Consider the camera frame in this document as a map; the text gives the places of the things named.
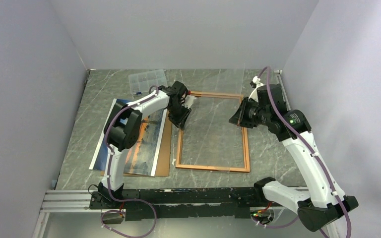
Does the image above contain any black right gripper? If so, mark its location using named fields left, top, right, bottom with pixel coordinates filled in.
left=229, top=96, right=270, bottom=128

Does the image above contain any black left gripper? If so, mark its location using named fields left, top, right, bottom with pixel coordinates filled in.
left=168, top=103, right=192, bottom=131

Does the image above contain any wooden picture frame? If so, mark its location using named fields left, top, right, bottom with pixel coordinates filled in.
left=175, top=91, right=251, bottom=173

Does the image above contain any sunset photo print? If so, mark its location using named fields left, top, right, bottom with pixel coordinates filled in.
left=89, top=98, right=168, bottom=177

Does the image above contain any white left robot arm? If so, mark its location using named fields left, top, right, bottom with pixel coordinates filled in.
left=98, top=81, right=191, bottom=208

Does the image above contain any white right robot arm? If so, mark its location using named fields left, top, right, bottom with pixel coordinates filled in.
left=229, top=84, right=359, bottom=232

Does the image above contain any brown backing board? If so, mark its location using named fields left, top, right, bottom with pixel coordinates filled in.
left=100, top=113, right=173, bottom=178

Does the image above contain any clear plastic organizer box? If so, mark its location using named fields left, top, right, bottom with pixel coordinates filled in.
left=128, top=69, right=167, bottom=95

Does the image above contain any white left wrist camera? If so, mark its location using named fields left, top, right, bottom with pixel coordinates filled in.
left=182, top=94, right=198, bottom=109

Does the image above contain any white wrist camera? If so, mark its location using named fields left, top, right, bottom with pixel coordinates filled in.
left=182, top=94, right=198, bottom=109
left=249, top=76, right=264, bottom=102

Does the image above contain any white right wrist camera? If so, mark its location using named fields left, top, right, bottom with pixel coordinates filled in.
left=249, top=76, right=264, bottom=102

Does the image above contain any aluminium extrusion rail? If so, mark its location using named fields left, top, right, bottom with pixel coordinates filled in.
left=32, top=188, right=341, bottom=238

